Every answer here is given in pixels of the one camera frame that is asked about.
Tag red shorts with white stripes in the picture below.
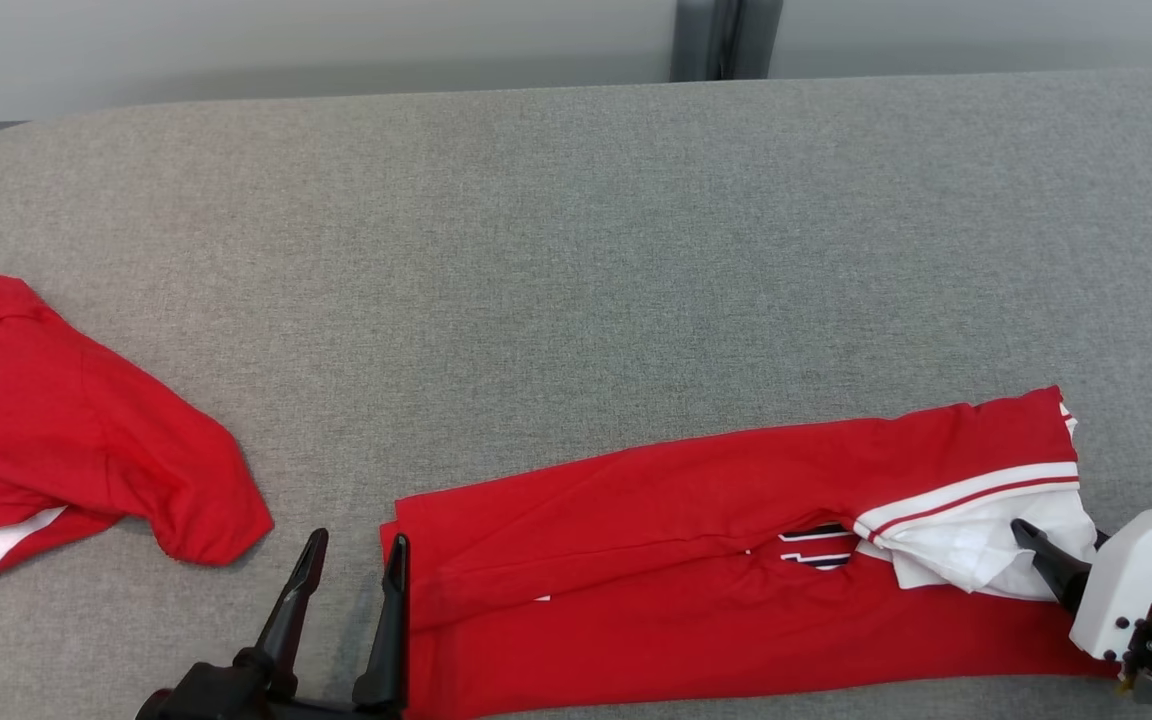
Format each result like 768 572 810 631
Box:
0 273 275 606

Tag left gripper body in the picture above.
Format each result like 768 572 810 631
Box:
136 648 407 720

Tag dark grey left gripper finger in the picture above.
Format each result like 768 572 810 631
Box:
254 528 329 699
353 534 410 709

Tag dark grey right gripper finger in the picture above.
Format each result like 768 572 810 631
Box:
1011 518 1102 613

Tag grey metal partition post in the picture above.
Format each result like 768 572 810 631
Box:
671 0 784 83

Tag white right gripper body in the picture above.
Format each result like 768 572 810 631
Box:
1069 500 1152 663

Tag red shirt with striped cuffs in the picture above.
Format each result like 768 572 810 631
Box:
379 386 1122 720

